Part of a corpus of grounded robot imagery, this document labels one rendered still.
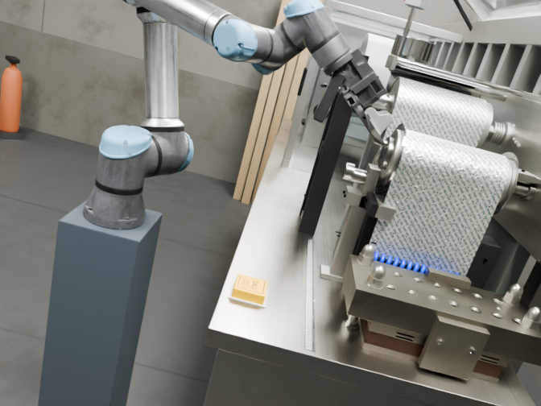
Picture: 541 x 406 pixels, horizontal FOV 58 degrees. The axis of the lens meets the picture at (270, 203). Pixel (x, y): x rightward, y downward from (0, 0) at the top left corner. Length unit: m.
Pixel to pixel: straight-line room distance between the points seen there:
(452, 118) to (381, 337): 0.60
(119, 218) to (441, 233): 0.76
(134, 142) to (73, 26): 3.69
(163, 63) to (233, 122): 3.21
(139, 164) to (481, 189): 0.79
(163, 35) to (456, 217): 0.83
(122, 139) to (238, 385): 0.61
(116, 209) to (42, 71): 3.83
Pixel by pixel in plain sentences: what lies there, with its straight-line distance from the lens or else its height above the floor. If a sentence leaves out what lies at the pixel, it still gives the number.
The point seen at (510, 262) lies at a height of 1.09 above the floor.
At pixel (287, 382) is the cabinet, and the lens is 1.00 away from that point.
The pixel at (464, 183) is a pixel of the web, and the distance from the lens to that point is 1.13.
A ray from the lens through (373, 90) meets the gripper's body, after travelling 1.07.
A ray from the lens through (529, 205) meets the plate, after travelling 1.24.
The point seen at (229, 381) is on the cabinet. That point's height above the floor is 0.79.
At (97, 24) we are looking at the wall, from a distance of 4.76.
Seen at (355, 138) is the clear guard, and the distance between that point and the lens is 2.12.
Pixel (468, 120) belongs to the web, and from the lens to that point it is 1.35.
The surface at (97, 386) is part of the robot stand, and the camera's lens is 1.48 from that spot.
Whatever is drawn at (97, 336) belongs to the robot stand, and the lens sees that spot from 1.38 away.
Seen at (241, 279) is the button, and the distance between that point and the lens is 1.08.
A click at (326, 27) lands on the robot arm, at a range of 1.06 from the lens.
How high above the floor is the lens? 1.45
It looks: 19 degrees down
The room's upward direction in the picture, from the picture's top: 15 degrees clockwise
